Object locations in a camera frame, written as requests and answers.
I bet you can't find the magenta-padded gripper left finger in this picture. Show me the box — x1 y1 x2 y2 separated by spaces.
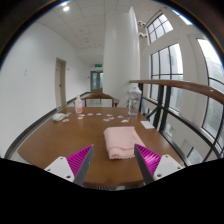
44 143 96 187

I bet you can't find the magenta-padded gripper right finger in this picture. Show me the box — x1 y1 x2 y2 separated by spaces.
133 143 185 185

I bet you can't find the pink towel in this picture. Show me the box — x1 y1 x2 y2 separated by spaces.
103 125 147 160

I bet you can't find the white paper card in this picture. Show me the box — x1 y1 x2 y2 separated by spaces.
140 120 156 130

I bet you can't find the clear pump bottle pink label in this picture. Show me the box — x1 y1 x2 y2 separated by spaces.
74 93 83 115

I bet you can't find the clear plastic drink bottle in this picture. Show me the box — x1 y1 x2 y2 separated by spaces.
127 84 143 117

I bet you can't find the wooden chair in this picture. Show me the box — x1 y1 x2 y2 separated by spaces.
80 92 120 108

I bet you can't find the wooden handrail black railing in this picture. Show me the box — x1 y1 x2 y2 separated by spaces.
129 79 224 159

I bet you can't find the grey single door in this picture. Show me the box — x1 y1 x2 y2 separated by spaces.
54 57 68 108

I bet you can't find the glazed double door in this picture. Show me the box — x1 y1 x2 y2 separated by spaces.
90 70 104 94

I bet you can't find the tall black-framed window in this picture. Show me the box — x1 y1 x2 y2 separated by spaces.
149 43 184 111

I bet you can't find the wide black-framed window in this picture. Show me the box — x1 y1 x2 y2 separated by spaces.
196 38 224 139

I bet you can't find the small arched black-framed window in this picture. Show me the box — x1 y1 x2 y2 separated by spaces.
146 13 174 44

